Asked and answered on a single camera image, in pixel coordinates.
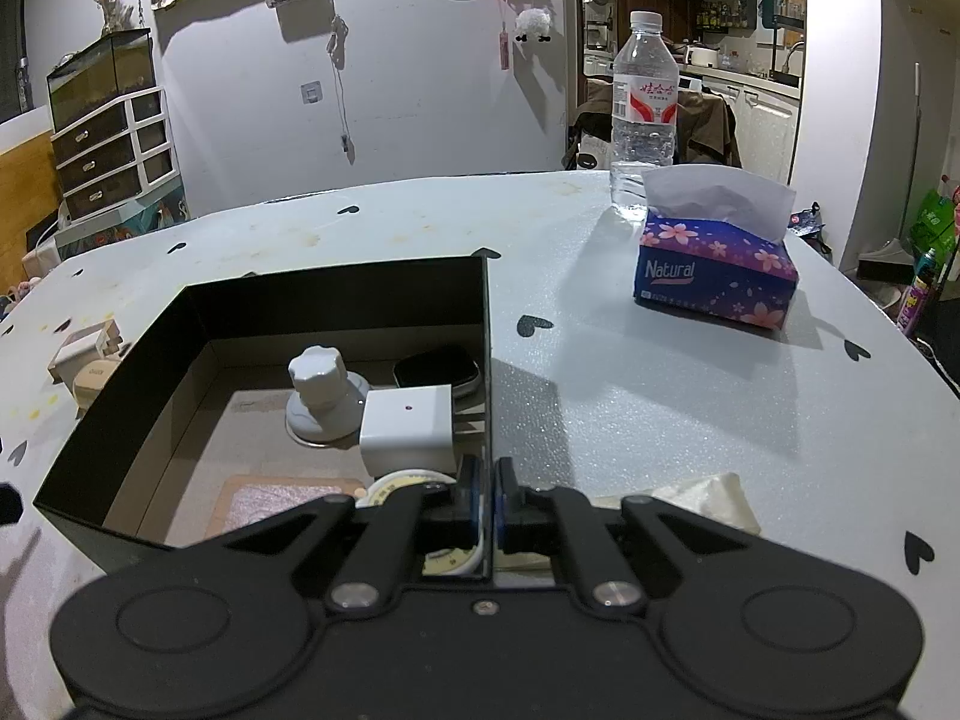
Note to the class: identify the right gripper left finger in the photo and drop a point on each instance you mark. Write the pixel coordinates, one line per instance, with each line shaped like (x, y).
(384, 548)

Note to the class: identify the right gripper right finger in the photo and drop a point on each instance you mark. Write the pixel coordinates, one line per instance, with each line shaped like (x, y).
(561, 524)

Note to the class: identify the white charger cube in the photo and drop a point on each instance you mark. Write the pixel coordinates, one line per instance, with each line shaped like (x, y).
(408, 427)

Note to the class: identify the black smartwatch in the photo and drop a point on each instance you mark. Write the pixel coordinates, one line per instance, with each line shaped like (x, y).
(461, 374)

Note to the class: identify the white suction cup knob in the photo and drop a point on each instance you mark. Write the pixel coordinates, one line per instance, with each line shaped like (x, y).
(327, 404)

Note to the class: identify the black cardboard box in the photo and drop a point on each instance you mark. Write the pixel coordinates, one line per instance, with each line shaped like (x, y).
(102, 492)

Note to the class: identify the beige earbuds case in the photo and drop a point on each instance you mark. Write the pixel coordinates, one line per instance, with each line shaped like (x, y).
(90, 381)

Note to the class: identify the crumpled white tissue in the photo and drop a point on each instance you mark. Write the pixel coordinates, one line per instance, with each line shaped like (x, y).
(719, 497)

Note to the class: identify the purple floral tissue box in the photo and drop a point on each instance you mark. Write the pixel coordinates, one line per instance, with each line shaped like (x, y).
(713, 242)

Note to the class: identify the white plug adapter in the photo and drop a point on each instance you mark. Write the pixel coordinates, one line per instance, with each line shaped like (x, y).
(85, 345)

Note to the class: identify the brown cloth covered chair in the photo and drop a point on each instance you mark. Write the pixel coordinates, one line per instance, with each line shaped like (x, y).
(703, 130)

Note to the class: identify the pink spray bottle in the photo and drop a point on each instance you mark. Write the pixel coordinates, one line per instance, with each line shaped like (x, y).
(917, 293)

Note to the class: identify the clear water bottle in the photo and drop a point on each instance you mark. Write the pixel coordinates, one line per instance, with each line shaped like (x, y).
(645, 91)

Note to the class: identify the green bag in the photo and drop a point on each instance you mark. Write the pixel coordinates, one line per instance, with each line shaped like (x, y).
(933, 228)

